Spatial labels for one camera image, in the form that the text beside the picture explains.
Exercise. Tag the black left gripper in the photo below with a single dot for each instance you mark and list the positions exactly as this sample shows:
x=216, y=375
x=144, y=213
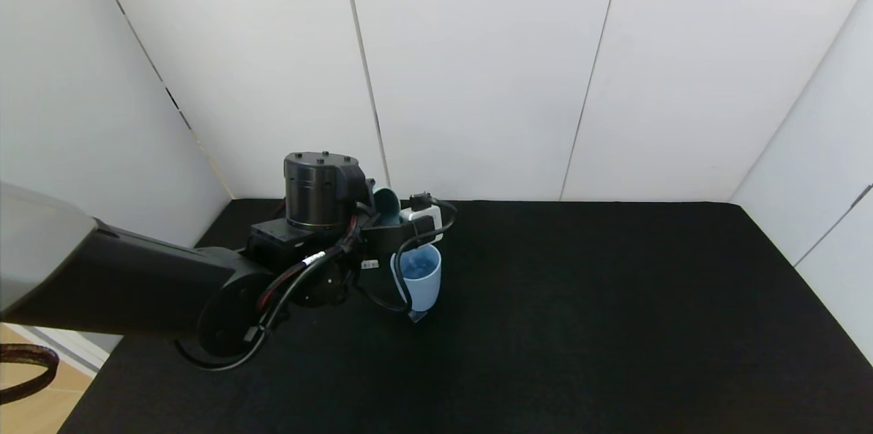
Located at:
x=378, y=243

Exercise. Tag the green plastic cup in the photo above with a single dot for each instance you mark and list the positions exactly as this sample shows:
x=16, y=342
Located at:
x=389, y=207

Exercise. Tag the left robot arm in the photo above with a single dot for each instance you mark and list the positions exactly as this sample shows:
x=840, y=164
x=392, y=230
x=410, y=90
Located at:
x=136, y=284

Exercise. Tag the blue plastic cup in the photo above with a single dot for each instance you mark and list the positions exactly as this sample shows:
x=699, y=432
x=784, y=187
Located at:
x=423, y=287

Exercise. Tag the clear tape piece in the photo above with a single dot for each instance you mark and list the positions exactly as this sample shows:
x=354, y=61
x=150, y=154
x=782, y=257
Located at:
x=417, y=316

